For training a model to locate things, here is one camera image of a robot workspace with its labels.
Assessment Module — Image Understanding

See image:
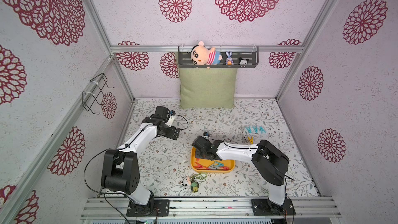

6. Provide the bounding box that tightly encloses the yellow plastic storage box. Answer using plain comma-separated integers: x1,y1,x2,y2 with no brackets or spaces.
190,147,235,173

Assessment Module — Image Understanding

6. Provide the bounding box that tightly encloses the yellow clothespin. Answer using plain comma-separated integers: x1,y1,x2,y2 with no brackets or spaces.
247,136,254,145

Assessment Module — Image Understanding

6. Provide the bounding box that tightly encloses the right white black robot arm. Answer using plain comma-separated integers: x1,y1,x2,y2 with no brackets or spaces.
192,136,290,206

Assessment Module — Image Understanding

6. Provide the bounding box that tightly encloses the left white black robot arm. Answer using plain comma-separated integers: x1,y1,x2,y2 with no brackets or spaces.
101,106,181,206

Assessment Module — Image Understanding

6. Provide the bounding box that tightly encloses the green square pillow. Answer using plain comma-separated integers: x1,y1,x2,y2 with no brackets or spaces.
179,68,237,109

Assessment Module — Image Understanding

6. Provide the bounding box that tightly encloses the pink boy plush doll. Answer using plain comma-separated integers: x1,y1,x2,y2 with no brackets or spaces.
190,41,223,68

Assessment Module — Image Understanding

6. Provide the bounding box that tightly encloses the small blue bunny figure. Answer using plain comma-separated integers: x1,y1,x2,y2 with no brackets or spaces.
226,51,234,65

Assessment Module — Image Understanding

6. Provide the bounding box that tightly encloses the black white mouse figure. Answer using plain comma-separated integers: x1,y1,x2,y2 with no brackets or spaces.
239,58,250,65

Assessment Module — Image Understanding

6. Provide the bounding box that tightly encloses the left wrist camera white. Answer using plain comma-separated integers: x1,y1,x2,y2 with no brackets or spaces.
165,110,176,127

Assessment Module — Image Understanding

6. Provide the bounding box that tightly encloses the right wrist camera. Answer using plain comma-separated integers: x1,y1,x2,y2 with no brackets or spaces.
203,131,210,140

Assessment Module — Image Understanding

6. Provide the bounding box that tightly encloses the cow plush keychain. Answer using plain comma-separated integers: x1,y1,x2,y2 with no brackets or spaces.
181,176,192,189

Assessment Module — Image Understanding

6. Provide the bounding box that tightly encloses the green toy keychain with chain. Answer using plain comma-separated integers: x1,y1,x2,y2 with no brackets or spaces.
190,173,207,193

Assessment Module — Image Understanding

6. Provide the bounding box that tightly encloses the black wire wall rack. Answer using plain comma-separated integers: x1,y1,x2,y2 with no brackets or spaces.
81,73,114,115

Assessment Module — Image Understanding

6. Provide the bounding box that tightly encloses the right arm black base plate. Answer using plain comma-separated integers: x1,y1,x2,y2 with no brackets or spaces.
251,198,296,216

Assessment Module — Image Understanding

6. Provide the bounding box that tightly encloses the dark metal wall shelf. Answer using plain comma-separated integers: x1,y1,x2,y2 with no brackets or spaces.
176,46,259,68

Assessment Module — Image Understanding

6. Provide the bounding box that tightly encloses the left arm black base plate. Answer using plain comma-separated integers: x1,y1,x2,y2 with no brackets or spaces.
126,199,170,217

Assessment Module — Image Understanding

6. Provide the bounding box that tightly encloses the aluminium front rail frame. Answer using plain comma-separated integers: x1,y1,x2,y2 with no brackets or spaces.
79,197,343,224

